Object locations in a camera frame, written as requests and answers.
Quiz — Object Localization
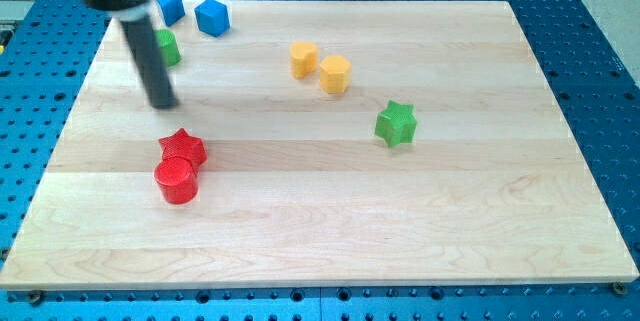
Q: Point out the blue cube block left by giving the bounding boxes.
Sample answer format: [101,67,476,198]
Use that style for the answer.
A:
[156,0,186,27]

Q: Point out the green star block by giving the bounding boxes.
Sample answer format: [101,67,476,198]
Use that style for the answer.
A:
[374,100,417,148]

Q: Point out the red cylinder block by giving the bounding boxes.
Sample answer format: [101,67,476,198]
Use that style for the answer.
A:
[154,157,198,205]

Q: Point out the yellow hexagon block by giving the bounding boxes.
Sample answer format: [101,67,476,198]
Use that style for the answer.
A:
[319,55,351,94]

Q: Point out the green cylinder block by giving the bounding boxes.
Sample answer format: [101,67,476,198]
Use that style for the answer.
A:
[155,29,182,67]

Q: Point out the red star block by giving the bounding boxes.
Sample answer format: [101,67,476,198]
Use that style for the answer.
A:
[158,128,207,174]

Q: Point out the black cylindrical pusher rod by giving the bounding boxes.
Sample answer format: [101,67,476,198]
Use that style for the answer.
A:
[120,15,177,109]

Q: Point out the blue cube block right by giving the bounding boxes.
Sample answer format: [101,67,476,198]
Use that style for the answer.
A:
[194,0,231,37]

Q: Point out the blue cube block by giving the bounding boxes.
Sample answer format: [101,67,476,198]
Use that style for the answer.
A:
[194,0,231,37]
[156,0,186,27]

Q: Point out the wooden board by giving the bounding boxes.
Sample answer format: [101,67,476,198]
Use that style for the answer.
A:
[1,0,638,290]

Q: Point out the yellow heart block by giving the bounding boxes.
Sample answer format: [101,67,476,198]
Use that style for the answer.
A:
[289,41,318,79]

